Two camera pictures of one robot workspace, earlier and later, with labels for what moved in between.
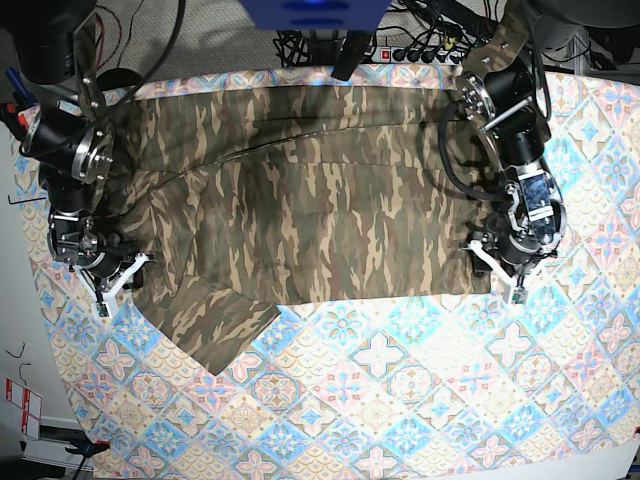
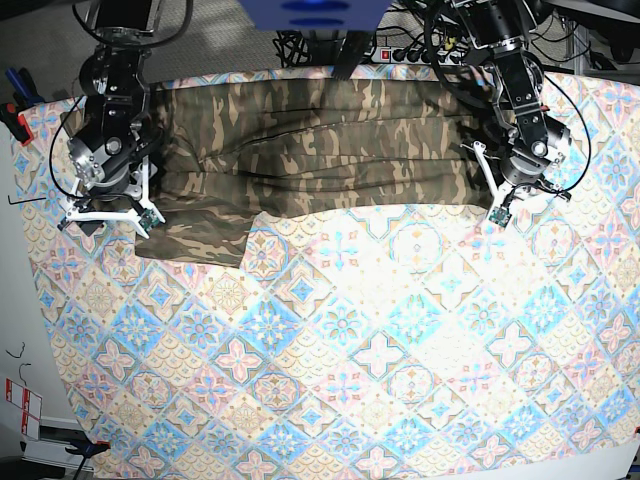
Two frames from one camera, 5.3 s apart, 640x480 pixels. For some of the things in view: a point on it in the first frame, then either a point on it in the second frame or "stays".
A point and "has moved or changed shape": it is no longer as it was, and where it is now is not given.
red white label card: (31, 404) stays
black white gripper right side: (509, 255) → (520, 171)
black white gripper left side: (106, 274) → (126, 198)
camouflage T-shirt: (285, 191) has moved or changed shape
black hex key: (24, 201) stays
